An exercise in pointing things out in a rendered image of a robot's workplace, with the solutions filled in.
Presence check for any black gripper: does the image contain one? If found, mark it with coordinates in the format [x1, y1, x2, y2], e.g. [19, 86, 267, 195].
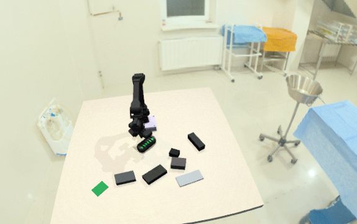
[128, 121, 152, 139]

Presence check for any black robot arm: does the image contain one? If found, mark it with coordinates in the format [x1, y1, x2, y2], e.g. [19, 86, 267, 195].
[128, 73, 150, 137]

